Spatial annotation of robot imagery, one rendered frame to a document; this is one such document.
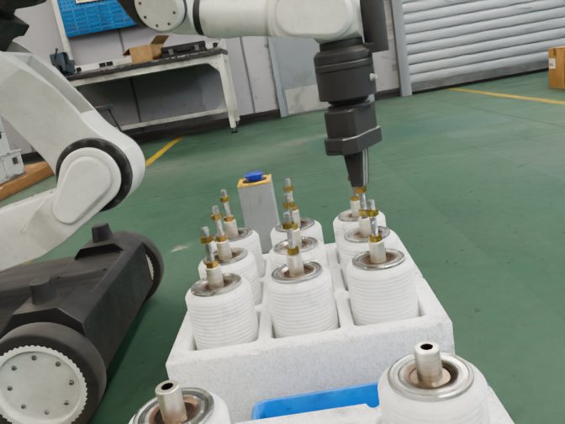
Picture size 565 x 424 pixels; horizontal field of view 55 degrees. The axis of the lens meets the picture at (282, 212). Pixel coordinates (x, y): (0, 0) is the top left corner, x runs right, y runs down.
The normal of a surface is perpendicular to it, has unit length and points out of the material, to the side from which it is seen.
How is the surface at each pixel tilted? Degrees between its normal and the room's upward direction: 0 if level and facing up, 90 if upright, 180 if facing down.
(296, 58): 90
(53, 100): 90
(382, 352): 90
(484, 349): 0
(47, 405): 90
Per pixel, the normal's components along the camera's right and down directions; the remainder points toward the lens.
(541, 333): -0.17, -0.95
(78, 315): 0.58, -0.79
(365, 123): 0.82, 0.01
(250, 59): 0.02, 0.26
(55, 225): -0.26, 0.55
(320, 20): -0.28, 0.29
